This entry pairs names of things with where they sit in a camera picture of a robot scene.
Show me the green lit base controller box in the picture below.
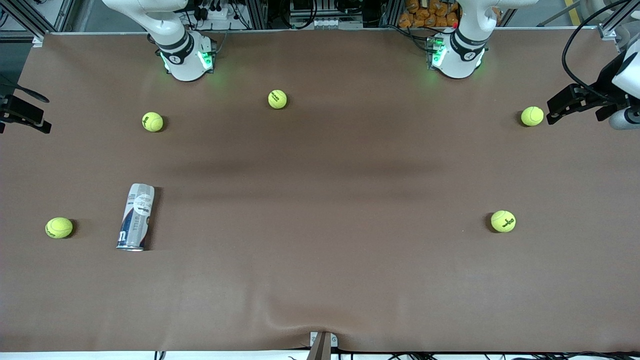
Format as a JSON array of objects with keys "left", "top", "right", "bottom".
[
  {"left": 426, "top": 36, "right": 447, "bottom": 71},
  {"left": 197, "top": 39, "right": 217, "bottom": 71}
]

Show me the clear tennis ball can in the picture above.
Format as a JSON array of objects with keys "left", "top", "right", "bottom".
[{"left": 116, "top": 183, "right": 156, "bottom": 252}]

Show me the aluminium frame rail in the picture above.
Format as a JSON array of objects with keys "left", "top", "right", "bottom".
[
  {"left": 381, "top": 0, "right": 401, "bottom": 28},
  {"left": 597, "top": 0, "right": 640, "bottom": 41},
  {"left": 247, "top": 0, "right": 268, "bottom": 30},
  {"left": 0, "top": 0, "right": 76, "bottom": 41}
]

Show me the metal clamp bracket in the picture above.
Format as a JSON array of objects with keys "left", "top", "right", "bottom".
[{"left": 309, "top": 331, "right": 339, "bottom": 360}]

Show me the orange packaged items pile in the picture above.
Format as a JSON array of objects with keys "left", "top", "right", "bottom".
[{"left": 398, "top": 0, "right": 460, "bottom": 29}]

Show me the white power strip with plugs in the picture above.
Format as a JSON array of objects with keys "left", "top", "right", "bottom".
[{"left": 192, "top": 0, "right": 241, "bottom": 23}]

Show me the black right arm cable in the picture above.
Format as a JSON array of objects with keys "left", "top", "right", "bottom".
[{"left": 0, "top": 75, "right": 50, "bottom": 104}]

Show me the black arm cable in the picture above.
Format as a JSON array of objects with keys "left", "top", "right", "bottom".
[
  {"left": 0, "top": 75, "right": 50, "bottom": 104},
  {"left": 561, "top": 0, "right": 632, "bottom": 101}
]

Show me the long white power strip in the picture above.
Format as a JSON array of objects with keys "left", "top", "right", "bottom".
[{"left": 289, "top": 18, "right": 365, "bottom": 30}]

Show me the brown table mat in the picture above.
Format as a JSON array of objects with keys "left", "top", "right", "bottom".
[{"left": 0, "top": 27, "right": 640, "bottom": 354}]

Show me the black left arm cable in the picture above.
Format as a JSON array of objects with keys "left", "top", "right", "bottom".
[{"left": 561, "top": 0, "right": 632, "bottom": 101}]

